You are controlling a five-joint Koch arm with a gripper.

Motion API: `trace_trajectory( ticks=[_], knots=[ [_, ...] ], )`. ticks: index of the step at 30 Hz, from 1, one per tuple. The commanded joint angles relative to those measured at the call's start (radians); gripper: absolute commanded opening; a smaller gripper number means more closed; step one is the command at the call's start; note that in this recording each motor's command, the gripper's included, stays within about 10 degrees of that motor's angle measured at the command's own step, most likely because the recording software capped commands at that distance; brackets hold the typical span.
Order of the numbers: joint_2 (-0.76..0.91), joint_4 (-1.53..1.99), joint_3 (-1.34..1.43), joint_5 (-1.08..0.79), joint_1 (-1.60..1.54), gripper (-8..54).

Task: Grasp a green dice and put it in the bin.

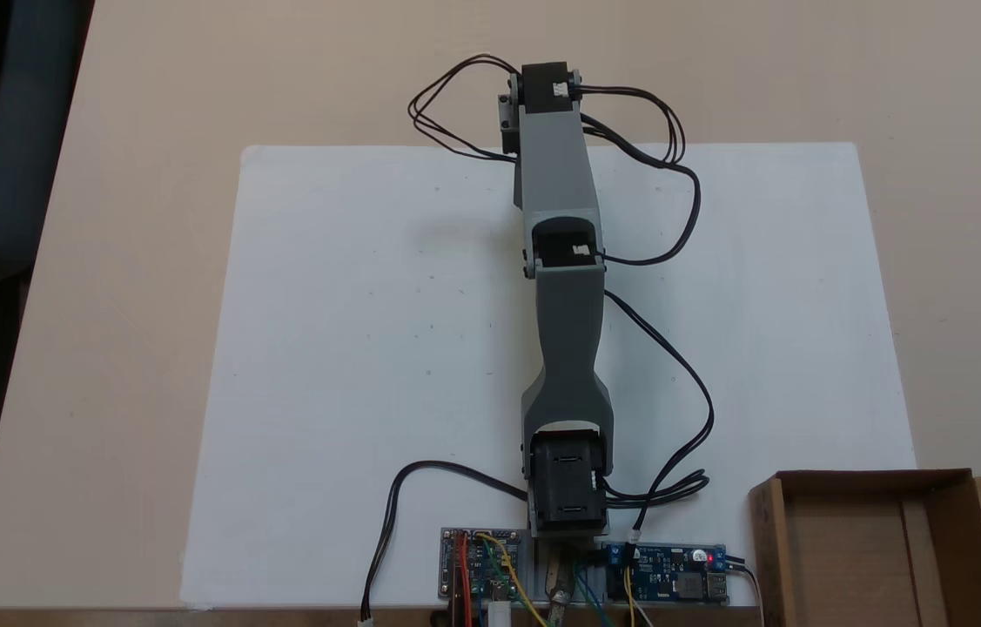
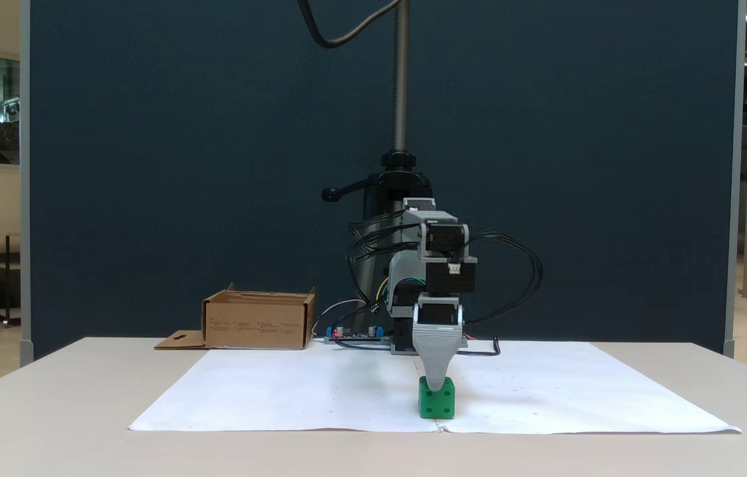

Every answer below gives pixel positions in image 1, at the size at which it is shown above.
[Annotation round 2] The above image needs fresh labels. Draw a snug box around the grey motor driver circuit board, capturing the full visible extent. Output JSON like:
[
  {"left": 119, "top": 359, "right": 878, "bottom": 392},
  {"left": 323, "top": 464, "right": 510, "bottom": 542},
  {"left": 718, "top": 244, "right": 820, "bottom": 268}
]
[{"left": 440, "top": 526, "right": 529, "bottom": 603}]

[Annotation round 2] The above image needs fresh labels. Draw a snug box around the thin black gripper motor cable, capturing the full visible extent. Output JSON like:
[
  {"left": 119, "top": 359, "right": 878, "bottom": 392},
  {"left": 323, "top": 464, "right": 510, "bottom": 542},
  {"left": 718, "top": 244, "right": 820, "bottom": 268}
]
[{"left": 407, "top": 54, "right": 522, "bottom": 163}]

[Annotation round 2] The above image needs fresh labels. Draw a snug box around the dark blue chair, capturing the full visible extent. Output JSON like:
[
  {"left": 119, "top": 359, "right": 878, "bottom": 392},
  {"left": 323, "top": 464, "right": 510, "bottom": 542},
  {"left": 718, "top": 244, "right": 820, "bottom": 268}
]
[{"left": 0, "top": 0, "right": 96, "bottom": 281}]

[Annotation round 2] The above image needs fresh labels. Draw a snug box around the thin black elbow motor cable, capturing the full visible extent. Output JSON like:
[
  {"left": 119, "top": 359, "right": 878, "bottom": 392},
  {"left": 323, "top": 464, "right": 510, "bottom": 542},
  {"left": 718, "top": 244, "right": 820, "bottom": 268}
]
[{"left": 601, "top": 290, "right": 716, "bottom": 534}]

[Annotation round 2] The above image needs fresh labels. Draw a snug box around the large white paper sheet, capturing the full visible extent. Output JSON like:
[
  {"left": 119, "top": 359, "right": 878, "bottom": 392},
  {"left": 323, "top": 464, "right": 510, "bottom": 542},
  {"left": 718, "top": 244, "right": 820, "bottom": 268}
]
[{"left": 180, "top": 143, "right": 918, "bottom": 610}]

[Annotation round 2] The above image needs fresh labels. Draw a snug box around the blue power converter circuit board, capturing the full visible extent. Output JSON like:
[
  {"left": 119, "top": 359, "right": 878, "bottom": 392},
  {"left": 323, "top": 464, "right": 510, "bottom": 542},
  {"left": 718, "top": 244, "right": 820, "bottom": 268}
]
[{"left": 596, "top": 542, "right": 731, "bottom": 607}]

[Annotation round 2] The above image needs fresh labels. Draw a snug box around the thin black wrist motor cable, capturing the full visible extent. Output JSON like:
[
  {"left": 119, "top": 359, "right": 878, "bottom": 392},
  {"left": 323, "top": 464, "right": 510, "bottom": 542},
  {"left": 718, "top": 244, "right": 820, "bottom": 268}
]
[{"left": 580, "top": 84, "right": 703, "bottom": 266}]

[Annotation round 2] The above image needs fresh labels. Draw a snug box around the orange wire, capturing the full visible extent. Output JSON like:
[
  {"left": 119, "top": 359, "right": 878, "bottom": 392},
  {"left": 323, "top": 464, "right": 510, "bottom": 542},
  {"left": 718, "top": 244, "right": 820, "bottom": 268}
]
[{"left": 452, "top": 532, "right": 475, "bottom": 627}]

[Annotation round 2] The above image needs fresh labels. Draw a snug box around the yellow wire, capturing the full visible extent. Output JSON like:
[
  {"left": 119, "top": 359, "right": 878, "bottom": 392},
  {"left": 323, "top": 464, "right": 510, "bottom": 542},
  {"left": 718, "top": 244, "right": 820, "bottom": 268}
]
[{"left": 476, "top": 532, "right": 548, "bottom": 626}]

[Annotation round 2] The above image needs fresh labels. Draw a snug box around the brown cardboard box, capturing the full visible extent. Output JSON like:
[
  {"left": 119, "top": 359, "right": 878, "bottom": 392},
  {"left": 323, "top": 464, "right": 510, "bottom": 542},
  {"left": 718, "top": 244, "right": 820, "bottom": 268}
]
[{"left": 748, "top": 469, "right": 981, "bottom": 627}]

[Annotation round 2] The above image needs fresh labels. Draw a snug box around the thick black power cable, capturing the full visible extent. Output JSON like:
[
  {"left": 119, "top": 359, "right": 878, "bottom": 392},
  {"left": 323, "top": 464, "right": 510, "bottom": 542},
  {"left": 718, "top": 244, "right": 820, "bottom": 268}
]
[{"left": 359, "top": 461, "right": 531, "bottom": 625}]

